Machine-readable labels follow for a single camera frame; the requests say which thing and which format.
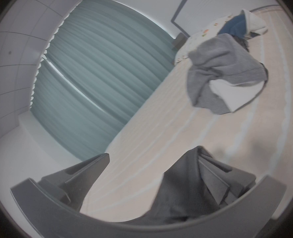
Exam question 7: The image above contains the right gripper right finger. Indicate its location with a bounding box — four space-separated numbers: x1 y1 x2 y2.
199 153 257 204

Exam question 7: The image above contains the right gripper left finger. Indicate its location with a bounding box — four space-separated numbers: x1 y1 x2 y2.
38 153 110 211

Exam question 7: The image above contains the black T-shirt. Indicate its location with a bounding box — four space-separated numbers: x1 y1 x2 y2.
123 145 239 226

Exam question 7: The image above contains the bed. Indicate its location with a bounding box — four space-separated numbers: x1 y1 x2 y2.
79 0 293 222

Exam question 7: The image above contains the grey garment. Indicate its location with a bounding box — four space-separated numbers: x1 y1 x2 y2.
187 33 268 115

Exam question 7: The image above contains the white printed pillow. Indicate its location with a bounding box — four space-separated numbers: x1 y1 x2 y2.
174 15 232 64

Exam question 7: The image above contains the dark blue garment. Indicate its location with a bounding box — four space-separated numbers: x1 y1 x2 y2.
218 14 248 39

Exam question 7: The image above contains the white garment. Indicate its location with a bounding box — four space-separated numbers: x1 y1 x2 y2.
241 9 268 38

